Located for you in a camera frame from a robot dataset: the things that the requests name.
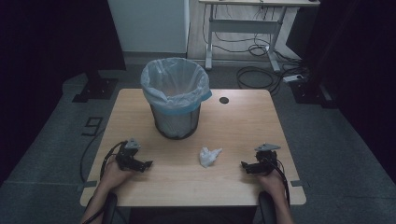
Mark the black round table grommet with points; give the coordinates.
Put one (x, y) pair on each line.
(223, 100)

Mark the white power strip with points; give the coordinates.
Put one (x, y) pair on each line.
(293, 78)

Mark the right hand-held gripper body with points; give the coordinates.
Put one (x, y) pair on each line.
(267, 160)

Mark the black curtain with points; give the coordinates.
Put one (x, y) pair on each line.
(46, 62)
(358, 62)

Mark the white tissue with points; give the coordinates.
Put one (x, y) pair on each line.
(208, 157)

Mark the white cabinet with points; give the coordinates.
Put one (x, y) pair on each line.
(149, 25)

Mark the person's right hand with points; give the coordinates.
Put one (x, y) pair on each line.
(273, 183)

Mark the black stand base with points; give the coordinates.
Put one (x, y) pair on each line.
(96, 88)
(311, 93)

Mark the person's left hand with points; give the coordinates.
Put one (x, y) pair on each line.
(113, 177)

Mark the black mesh trash bin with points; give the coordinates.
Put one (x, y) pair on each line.
(176, 126)

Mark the white metal frame desk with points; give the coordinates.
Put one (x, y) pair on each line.
(243, 26)

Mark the black chair armrest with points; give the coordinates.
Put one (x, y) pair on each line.
(267, 207)
(109, 208)

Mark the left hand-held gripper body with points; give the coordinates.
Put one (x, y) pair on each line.
(126, 155)

